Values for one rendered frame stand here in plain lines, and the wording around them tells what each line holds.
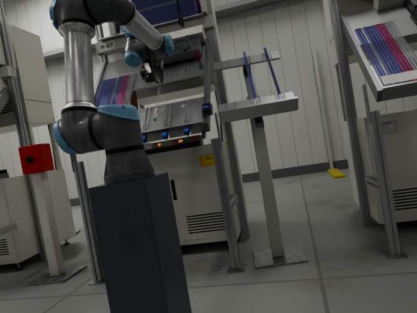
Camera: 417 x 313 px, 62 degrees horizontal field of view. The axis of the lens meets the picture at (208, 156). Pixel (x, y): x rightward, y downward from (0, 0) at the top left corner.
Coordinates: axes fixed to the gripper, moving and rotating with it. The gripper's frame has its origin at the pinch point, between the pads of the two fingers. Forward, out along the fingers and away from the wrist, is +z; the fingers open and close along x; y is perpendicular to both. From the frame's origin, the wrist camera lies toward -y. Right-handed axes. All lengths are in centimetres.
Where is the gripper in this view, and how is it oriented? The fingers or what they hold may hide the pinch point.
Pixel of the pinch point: (159, 82)
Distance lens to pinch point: 188.3
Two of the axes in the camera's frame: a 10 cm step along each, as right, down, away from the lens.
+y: -0.7, -8.6, 5.0
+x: -9.7, 1.8, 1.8
